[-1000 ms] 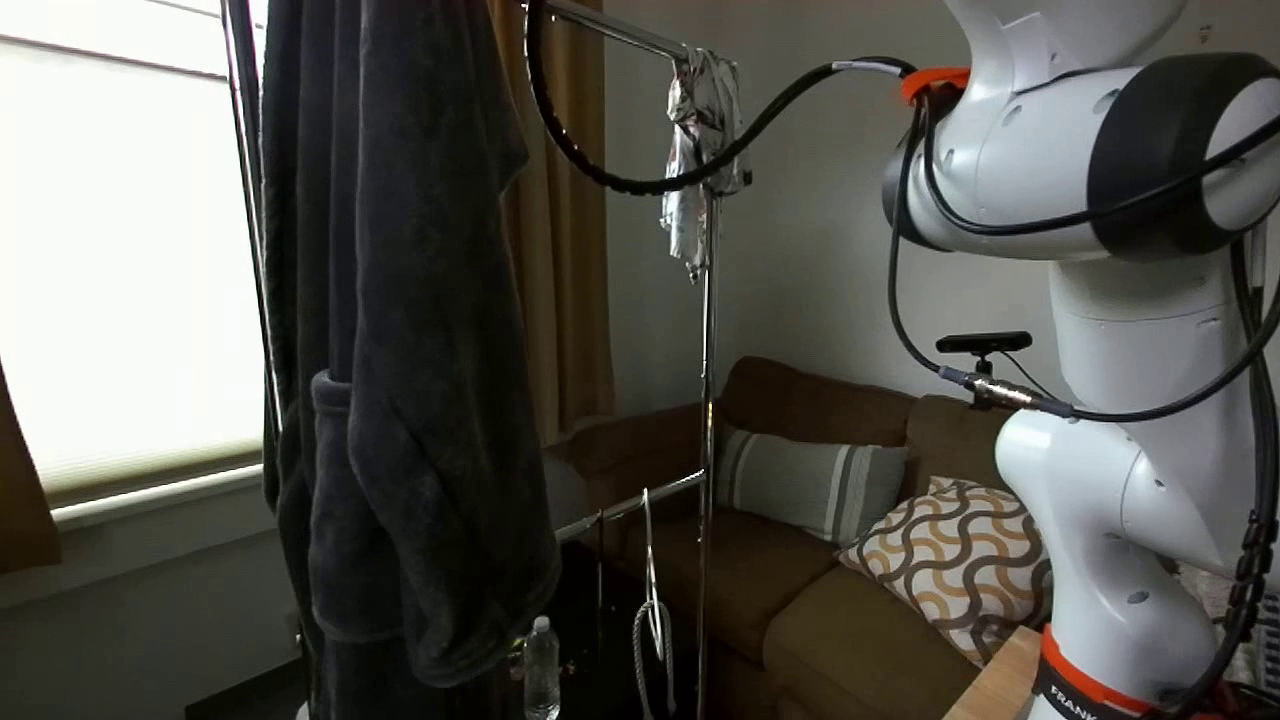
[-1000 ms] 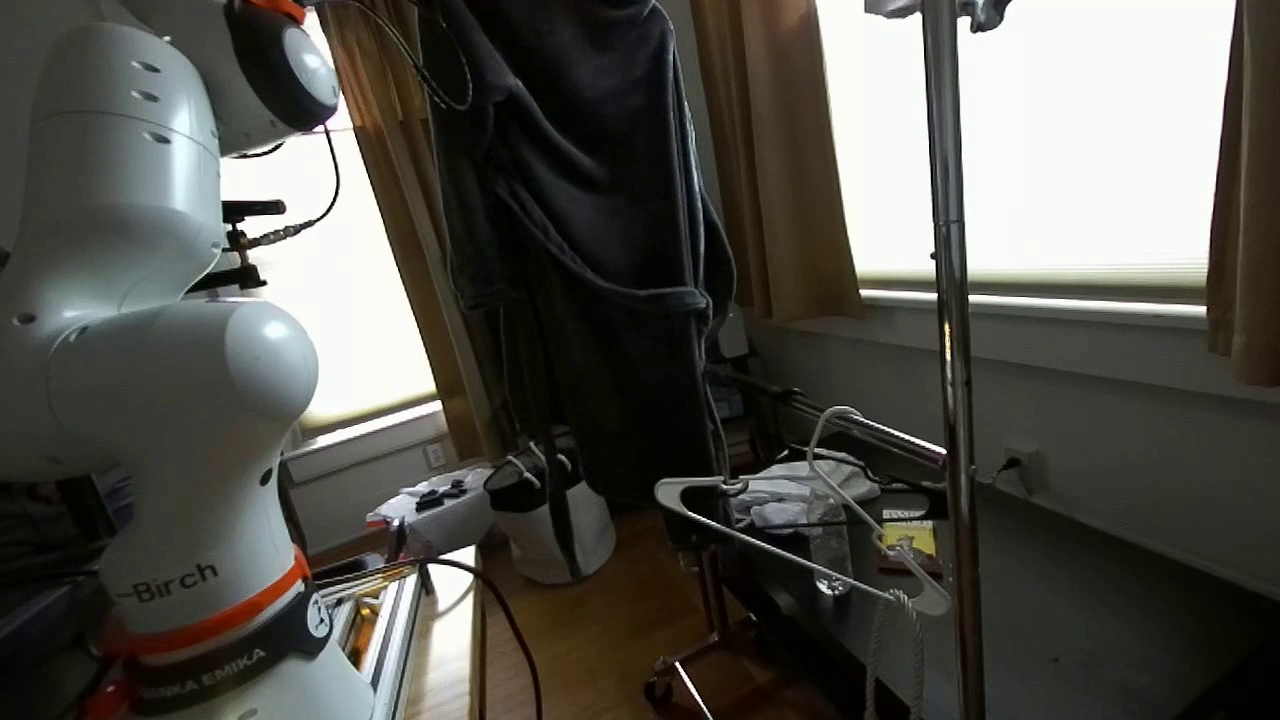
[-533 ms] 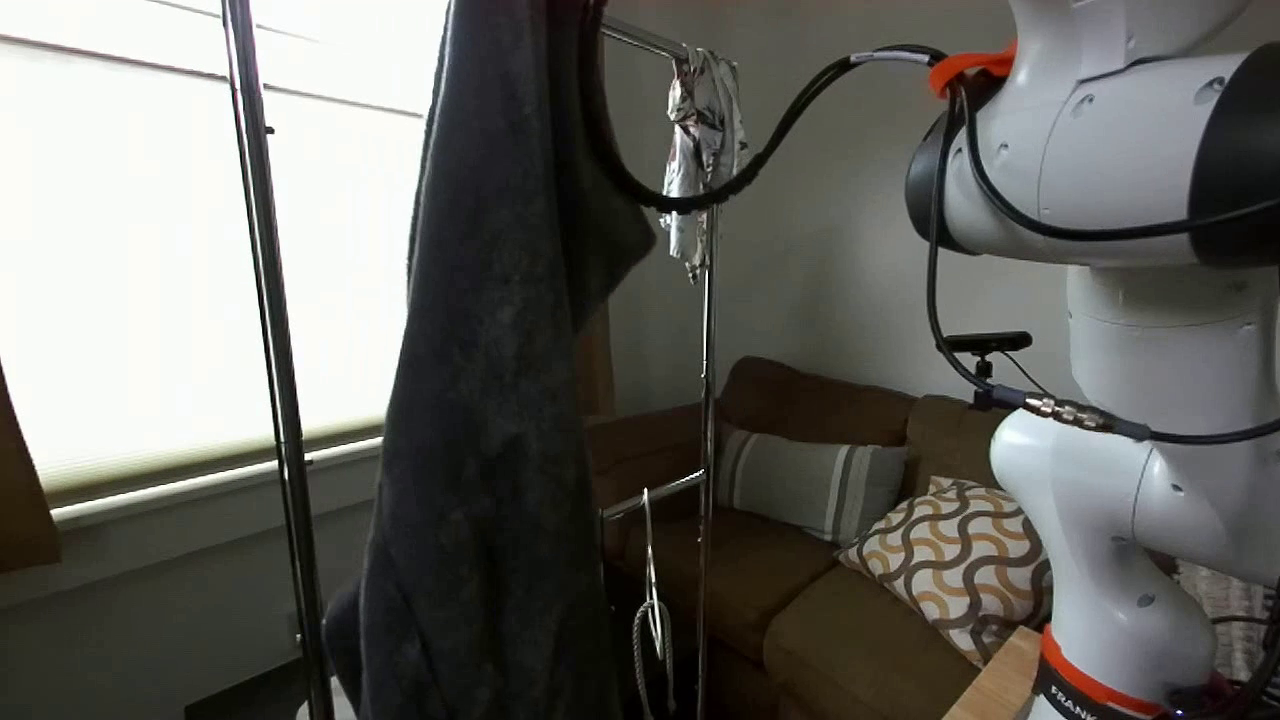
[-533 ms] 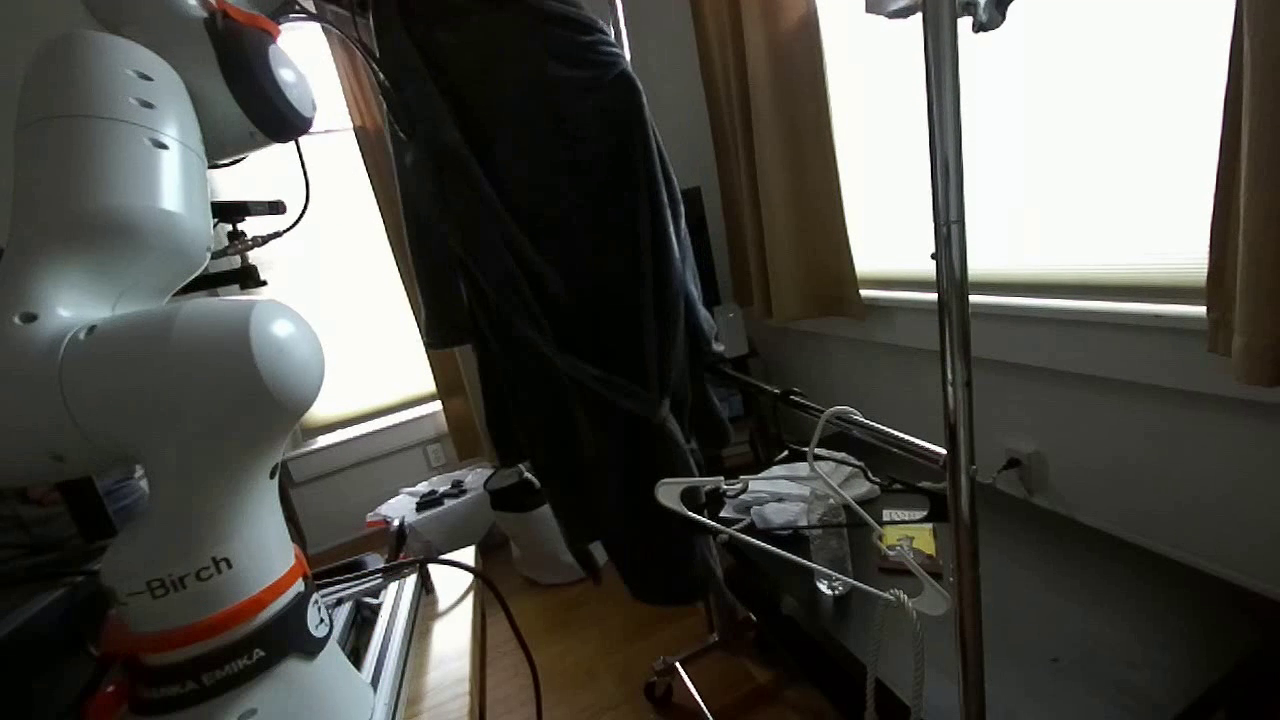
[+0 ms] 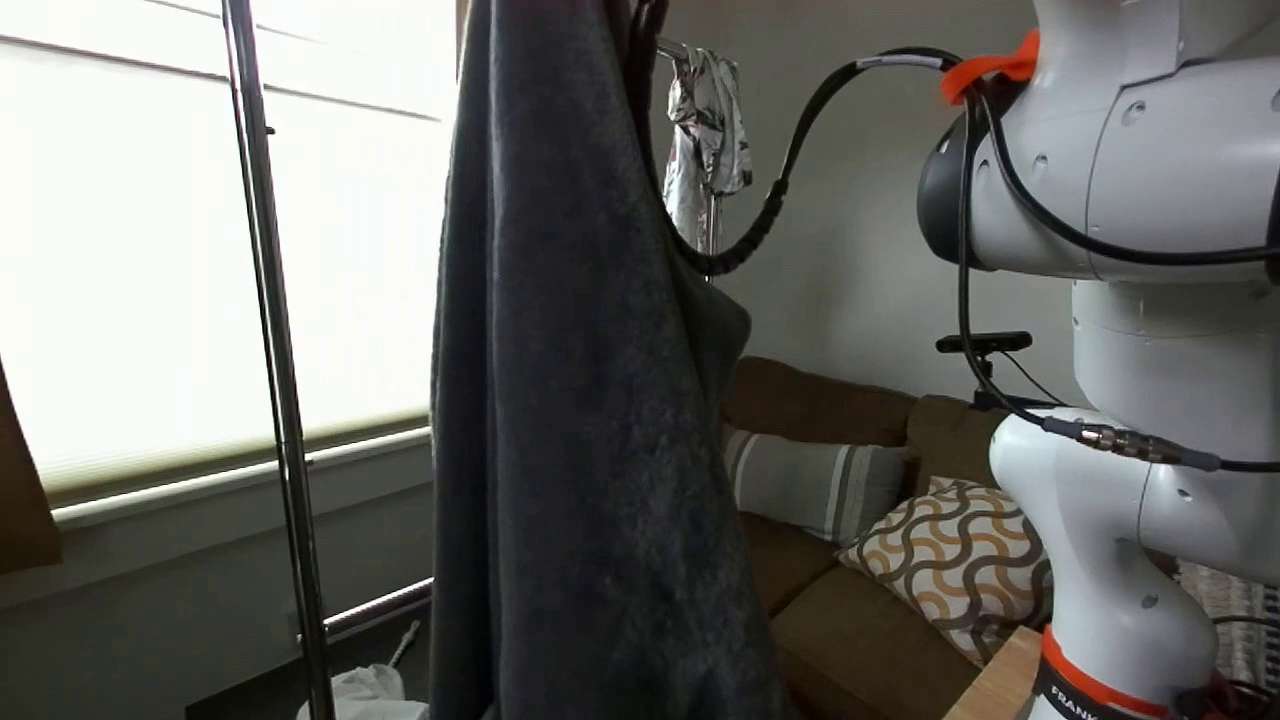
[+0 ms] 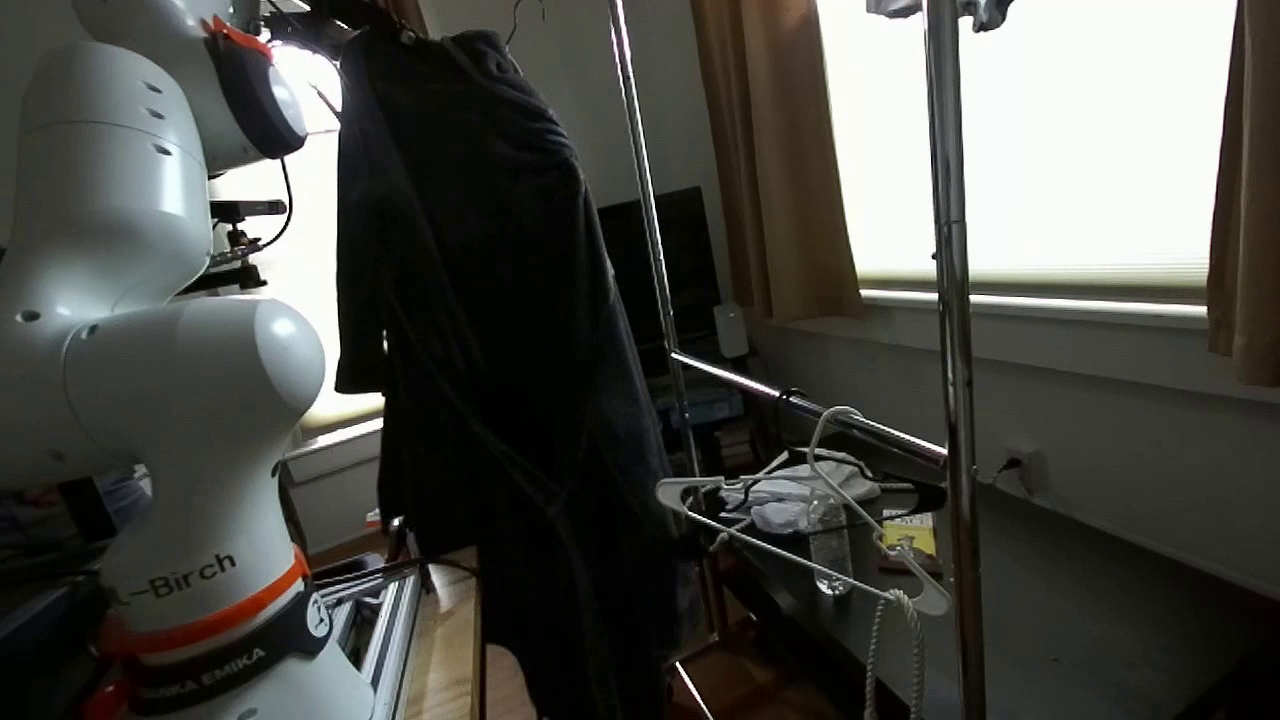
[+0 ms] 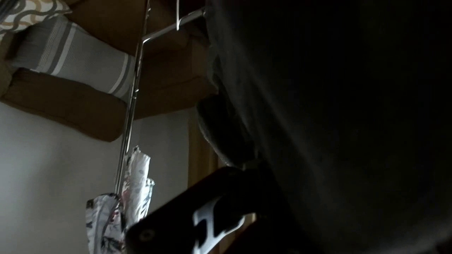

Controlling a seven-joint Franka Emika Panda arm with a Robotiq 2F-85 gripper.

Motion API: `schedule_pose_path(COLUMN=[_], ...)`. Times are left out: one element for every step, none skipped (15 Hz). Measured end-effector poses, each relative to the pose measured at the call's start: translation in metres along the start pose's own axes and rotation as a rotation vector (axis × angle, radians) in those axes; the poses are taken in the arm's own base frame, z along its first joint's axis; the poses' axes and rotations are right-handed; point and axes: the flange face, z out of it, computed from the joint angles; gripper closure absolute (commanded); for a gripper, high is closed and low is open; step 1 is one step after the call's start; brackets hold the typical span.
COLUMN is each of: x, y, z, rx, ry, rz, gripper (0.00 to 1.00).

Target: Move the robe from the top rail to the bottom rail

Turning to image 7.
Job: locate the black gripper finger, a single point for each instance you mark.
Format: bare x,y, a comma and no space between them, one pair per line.
164,220

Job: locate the black robe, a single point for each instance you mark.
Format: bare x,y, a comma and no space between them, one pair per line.
354,117

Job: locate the white patterned cloth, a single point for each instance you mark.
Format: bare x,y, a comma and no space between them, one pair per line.
139,183

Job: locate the tan curtain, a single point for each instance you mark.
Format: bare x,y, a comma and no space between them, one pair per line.
200,150

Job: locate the metal garment rack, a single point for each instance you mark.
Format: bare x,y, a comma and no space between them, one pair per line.
133,93

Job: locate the brown sofa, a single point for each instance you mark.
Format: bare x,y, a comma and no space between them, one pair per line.
164,79

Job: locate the grey striped pillow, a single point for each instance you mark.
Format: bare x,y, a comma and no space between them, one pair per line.
71,56

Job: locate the white plastic hanger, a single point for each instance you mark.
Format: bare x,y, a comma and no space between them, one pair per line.
178,18

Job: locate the brown wave patterned pillow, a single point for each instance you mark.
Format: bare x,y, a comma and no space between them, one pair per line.
29,11

